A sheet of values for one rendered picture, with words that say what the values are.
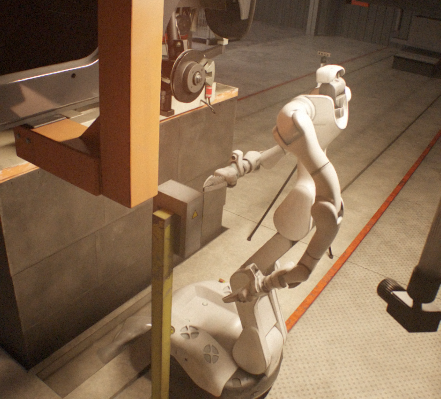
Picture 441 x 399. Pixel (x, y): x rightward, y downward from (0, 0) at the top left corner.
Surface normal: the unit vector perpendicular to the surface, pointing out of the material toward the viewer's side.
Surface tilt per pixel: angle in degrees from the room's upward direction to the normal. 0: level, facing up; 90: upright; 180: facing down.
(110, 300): 90
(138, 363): 0
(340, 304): 0
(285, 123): 72
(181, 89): 90
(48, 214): 90
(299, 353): 0
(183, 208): 90
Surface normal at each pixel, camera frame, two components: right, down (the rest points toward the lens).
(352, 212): 0.07, -0.89
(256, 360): -0.55, 0.34
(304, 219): -0.36, 0.40
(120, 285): 0.81, 0.32
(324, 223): -0.47, 0.53
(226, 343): 0.40, -0.69
